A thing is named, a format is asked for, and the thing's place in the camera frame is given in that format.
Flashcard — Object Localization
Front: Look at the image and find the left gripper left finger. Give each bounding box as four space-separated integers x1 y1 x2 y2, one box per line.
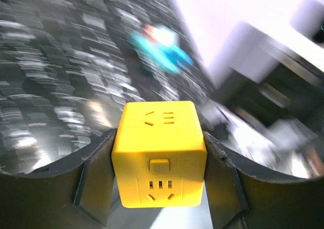
1 129 116 228

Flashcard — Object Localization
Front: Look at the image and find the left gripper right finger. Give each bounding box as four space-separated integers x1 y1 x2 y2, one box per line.
204 132 323 228

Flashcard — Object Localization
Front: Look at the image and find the yellow cube adapter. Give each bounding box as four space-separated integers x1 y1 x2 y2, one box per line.
111 101 207 208

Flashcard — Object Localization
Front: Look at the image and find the light blue plug adapter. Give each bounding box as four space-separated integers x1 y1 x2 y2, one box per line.
169 45 193 65

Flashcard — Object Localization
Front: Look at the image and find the pink plug adapter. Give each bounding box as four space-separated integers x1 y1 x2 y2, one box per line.
143 24 158 39

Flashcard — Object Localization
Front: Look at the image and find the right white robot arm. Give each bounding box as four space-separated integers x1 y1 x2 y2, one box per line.
211 0 323 131

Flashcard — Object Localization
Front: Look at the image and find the teal triangular power strip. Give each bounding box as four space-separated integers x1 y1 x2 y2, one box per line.
130 31 180 74

